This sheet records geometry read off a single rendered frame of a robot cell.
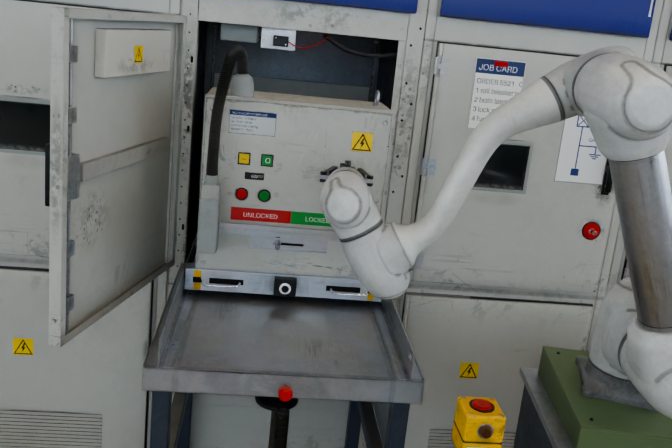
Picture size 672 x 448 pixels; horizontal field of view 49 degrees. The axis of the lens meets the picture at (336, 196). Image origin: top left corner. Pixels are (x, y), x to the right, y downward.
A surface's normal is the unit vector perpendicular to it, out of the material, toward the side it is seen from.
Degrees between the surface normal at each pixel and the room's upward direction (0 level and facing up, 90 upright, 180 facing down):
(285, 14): 90
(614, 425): 4
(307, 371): 0
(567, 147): 90
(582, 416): 4
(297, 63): 90
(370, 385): 90
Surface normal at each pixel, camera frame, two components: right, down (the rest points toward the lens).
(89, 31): 0.97, 0.14
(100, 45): -0.20, 0.21
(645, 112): 0.04, 0.20
